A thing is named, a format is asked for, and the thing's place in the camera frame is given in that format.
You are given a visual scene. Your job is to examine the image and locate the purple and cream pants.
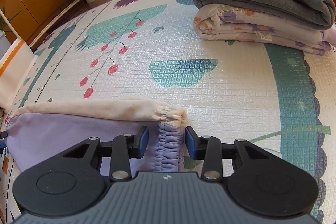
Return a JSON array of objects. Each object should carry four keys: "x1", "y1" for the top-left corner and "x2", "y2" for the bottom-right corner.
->
[{"x1": 6, "y1": 98, "x2": 187, "y2": 173}]

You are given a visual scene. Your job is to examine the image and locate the cartoon animal play mat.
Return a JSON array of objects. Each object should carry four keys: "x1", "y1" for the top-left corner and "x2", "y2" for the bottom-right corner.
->
[{"x1": 10, "y1": 0, "x2": 335, "y2": 223}]

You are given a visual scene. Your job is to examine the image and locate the orange card tag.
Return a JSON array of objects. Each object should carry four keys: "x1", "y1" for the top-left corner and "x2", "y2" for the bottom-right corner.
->
[{"x1": 2, "y1": 156, "x2": 9, "y2": 174}]

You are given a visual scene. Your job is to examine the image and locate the floral folded garment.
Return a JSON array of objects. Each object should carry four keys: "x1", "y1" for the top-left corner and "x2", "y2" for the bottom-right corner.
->
[{"x1": 193, "y1": 4, "x2": 335, "y2": 55}]

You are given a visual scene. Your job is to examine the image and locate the white and orange storage box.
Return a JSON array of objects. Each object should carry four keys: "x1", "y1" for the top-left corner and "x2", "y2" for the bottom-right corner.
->
[{"x1": 0, "y1": 39, "x2": 37, "y2": 113}]

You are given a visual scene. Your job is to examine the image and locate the green potted plant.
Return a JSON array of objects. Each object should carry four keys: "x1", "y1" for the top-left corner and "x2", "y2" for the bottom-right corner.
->
[{"x1": 0, "y1": 5, "x2": 23, "y2": 32}]

